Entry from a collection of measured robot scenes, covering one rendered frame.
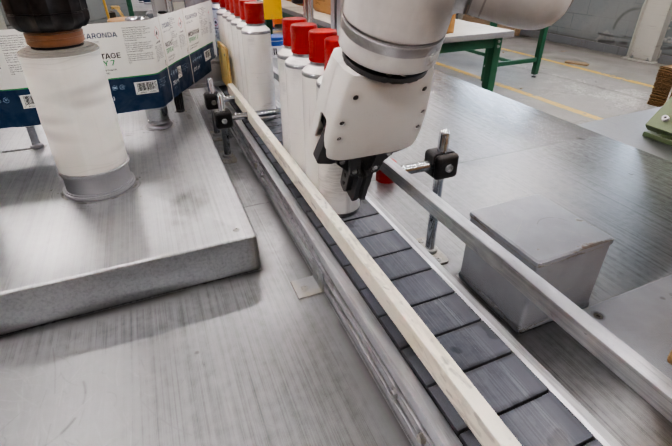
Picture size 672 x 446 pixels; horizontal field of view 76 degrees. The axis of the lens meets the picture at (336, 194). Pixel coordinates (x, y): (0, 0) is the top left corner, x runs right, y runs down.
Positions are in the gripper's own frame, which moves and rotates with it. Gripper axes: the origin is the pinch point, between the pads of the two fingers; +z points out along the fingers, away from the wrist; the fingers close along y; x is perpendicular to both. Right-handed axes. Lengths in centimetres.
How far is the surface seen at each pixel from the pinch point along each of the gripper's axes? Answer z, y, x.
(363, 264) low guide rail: -0.9, 4.2, 10.9
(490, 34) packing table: 67, -149, -135
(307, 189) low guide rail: 4.2, 4.1, -3.4
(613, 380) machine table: 2.2, -14.0, 27.0
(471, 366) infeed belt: -1.4, 0.0, 22.3
